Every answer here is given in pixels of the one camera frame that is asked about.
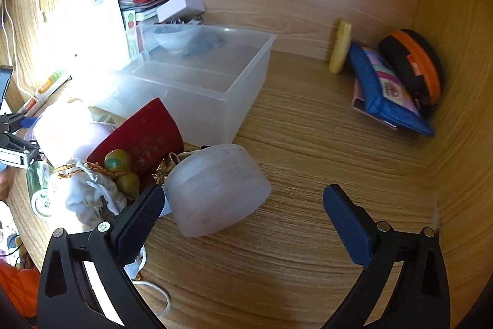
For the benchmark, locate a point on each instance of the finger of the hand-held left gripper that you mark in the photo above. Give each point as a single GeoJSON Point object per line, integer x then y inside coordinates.
{"type": "Point", "coordinates": [19, 151]}
{"type": "Point", "coordinates": [27, 121]}

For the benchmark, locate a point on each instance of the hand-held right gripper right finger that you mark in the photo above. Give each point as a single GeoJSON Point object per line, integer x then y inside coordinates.
{"type": "Point", "coordinates": [348, 227]}

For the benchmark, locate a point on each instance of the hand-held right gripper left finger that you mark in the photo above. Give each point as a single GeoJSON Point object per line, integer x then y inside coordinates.
{"type": "Point", "coordinates": [140, 227]}

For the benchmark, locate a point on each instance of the frosted plastic cup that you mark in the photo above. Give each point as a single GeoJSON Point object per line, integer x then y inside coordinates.
{"type": "Point", "coordinates": [217, 190]}

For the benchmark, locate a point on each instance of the red velvet pouch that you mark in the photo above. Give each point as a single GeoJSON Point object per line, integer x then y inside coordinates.
{"type": "Point", "coordinates": [150, 136]}

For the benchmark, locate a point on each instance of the clear plastic storage box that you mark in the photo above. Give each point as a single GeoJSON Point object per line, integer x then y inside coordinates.
{"type": "Point", "coordinates": [215, 82]}

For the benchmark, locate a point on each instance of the wooden desktop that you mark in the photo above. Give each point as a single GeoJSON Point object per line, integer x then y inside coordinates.
{"type": "Point", "coordinates": [292, 159]}

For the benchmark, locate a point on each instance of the green glass bottle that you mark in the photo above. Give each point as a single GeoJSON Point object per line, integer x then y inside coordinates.
{"type": "Point", "coordinates": [36, 182]}

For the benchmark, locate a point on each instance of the gold foil ribbon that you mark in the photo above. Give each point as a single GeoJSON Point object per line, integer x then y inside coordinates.
{"type": "Point", "coordinates": [165, 167]}

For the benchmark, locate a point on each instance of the green yellow gourd charm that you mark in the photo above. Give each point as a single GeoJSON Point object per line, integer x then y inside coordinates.
{"type": "Point", "coordinates": [117, 159]}

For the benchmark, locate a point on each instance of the white paper bag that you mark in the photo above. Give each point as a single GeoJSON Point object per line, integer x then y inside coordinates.
{"type": "Point", "coordinates": [96, 28]}

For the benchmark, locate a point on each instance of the orange jacket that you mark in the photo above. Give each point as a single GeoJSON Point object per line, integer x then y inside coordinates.
{"type": "Point", "coordinates": [19, 290]}

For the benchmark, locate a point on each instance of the fruit sticker sheet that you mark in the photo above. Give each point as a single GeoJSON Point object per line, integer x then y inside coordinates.
{"type": "Point", "coordinates": [131, 32]}

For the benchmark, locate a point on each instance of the blue zip pouch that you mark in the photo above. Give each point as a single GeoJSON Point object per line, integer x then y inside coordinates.
{"type": "Point", "coordinates": [369, 90]}

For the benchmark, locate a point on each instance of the white bowl of trinkets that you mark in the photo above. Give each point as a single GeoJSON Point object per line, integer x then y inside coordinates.
{"type": "Point", "coordinates": [173, 38]}

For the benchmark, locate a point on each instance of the black orange round case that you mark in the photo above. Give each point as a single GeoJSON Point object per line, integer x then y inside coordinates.
{"type": "Point", "coordinates": [408, 59]}

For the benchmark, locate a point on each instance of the yellow lotion bottle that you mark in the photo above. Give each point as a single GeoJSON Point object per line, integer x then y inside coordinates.
{"type": "Point", "coordinates": [339, 47]}

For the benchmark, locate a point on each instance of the small white box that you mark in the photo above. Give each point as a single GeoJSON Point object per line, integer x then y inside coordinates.
{"type": "Point", "coordinates": [181, 7]}

